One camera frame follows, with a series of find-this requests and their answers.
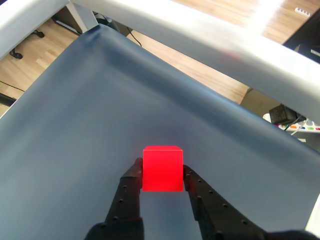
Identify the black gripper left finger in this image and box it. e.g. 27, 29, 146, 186
86, 156, 145, 240

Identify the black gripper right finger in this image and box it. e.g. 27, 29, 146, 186
183, 164, 270, 240

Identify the red cube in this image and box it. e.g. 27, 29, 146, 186
141, 145, 185, 193

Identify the brown cardboard box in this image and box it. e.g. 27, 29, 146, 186
240, 87, 278, 118

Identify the black power adapter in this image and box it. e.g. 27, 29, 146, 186
269, 103, 298, 125

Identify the white power strip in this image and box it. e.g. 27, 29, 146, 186
262, 112, 320, 133
294, 6, 311, 17

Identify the black office chair base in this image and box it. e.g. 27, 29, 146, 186
9, 29, 45, 60

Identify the white table leg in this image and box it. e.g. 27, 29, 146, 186
66, 0, 99, 35

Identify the black furniture block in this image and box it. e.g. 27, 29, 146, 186
282, 14, 320, 63

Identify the silver table frame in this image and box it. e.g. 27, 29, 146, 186
0, 0, 320, 240

